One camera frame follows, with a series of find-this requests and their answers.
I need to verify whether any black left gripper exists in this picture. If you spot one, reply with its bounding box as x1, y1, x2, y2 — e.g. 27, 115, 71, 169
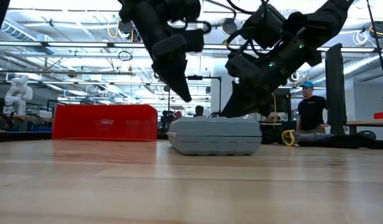
129, 0, 192, 103

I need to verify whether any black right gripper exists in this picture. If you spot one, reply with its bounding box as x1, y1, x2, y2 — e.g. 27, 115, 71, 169
221, 40, 321, 118

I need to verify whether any grey plastic tool case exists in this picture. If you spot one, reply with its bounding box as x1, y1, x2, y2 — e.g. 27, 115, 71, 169
166, 116, 263, 157

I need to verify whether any white round column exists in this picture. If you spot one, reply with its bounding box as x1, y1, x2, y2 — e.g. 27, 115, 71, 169
211, 58, 238, 118

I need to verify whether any black red background robot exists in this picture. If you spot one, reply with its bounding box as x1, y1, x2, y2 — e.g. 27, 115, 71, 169
160, 110, 183, 132

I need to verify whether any red plastic box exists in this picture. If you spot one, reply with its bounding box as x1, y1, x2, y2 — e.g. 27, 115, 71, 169
51, 104, 159, 142

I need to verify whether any black upright panel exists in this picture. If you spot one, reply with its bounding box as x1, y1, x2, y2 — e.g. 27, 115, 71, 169
325, 43, 348, 136

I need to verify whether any long ceiling light bar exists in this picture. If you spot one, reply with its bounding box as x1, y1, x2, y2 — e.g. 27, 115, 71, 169
0, 41, 383, 53

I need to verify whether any black work glove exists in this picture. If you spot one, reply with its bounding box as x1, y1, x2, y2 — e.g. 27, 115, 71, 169
330, 130, 383, 151

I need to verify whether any wooden side table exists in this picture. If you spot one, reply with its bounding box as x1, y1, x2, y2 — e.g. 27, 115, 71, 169
346, 118, 383, 128

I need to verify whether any thin black stand pole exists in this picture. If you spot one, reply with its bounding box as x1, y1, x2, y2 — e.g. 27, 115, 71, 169
366, 0, 383, 98

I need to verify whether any wooden background workbench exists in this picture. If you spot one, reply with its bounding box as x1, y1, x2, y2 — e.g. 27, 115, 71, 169
0, 113, 54, 123

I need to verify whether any yellow hanging cable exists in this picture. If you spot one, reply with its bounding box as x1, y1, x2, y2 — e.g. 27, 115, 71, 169
271, 92, 278, 128

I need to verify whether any black gantry frame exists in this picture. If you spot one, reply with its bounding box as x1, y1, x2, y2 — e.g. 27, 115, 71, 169
168, 75, 223, 113

